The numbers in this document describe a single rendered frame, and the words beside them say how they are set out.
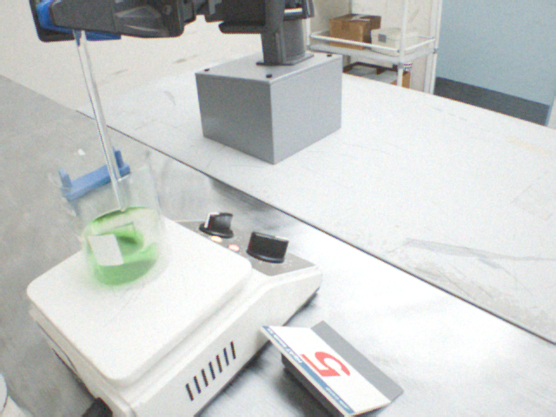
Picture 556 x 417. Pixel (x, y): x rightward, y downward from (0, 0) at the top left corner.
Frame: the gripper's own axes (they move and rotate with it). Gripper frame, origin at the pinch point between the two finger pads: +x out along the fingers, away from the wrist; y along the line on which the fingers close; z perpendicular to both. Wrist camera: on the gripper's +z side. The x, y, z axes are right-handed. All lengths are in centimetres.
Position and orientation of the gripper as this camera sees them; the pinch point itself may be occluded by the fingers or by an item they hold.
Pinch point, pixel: (89, 2)
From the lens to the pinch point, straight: 25.6
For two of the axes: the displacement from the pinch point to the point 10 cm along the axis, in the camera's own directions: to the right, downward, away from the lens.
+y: 9.6, 1.3, -2.5
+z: -0.4, -8.2, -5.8
